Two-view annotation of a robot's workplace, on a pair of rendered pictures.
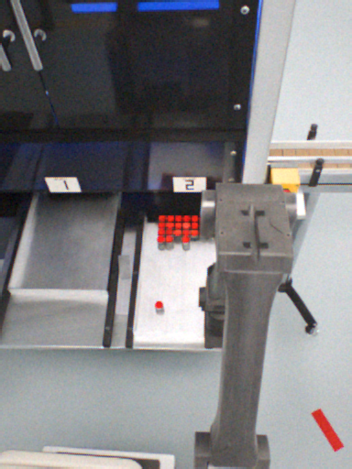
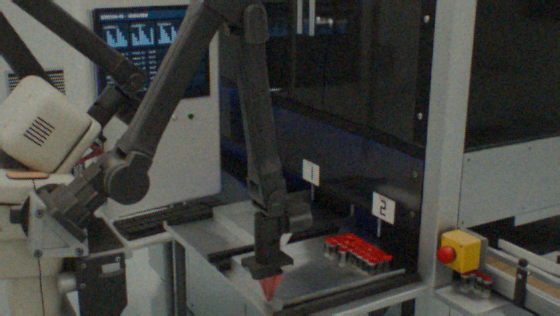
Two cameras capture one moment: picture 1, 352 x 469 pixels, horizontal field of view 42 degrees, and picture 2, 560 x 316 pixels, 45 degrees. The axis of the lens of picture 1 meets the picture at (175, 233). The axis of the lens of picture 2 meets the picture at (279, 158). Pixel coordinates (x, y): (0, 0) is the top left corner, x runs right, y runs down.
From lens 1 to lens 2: 130 cm
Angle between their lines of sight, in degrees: 56
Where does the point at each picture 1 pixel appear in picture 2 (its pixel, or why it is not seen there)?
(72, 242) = not seen: hidden behind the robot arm
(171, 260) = (321, 263)
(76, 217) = not seen: hidden behind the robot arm
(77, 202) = (321, 213)
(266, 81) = (437, 90)
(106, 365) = not seen: outside the picture
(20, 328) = (190, 229)
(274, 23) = (442, 32)
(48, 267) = (250, 221)
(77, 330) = (211, 247)
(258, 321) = (182, 33)
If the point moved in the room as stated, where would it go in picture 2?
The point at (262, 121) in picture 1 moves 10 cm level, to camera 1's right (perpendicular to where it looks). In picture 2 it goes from (435, 138) to (471, 148)
